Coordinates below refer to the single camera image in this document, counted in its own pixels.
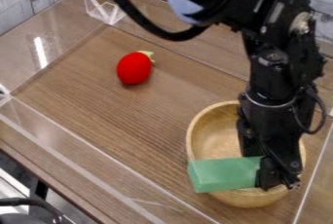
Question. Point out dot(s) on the green rectangular block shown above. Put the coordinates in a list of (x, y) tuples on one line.
[(216, 175)]

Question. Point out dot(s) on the clear acrylic tray wall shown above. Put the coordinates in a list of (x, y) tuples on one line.
[(108, 189)]

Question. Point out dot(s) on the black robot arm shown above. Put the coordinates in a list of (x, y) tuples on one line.
[(279, 101)]

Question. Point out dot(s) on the red plush strawberry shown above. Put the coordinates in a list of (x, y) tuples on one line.
[(134, 67)]

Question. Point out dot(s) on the clear acrylic corner bracket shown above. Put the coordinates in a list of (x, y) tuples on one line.
[(108, 12)]

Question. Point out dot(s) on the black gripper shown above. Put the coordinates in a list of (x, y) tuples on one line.
[(271, 129)]

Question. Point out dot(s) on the light wooden bowl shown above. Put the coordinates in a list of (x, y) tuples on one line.
[(212, 139)]

